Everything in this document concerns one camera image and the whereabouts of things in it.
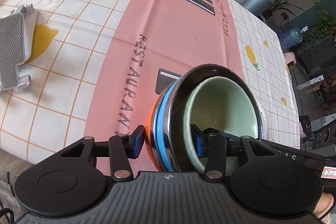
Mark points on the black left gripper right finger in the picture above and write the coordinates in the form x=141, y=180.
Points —
x=210, y=146

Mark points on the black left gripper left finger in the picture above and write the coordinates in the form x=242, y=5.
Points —
x=123, y=148

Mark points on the orange steel bowl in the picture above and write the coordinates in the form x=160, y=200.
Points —
x=149, y=136

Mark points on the blue steel bowl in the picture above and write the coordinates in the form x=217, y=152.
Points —
x=169, y=114

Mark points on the green ceramic bowl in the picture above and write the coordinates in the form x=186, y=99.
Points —
x=222, y=104

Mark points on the white sticker pattern dish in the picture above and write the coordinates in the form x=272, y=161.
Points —
x=263, y=122

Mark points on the right hand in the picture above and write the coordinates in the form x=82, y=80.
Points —
x=324, y=207

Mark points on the pink small heater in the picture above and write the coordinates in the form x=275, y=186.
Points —
x=290, y=59

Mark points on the checked lemon tablecloth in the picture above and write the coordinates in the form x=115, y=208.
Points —
x=99, y=65

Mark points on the blue water bottle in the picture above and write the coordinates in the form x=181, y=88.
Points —
x=292, y=37

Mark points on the grey trash bin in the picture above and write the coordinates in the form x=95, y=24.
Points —
x=257, y=7

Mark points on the potted green plant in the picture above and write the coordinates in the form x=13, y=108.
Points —
x=324, y=27

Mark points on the grey phone stand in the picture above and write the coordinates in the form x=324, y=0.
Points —
x=17, y=32

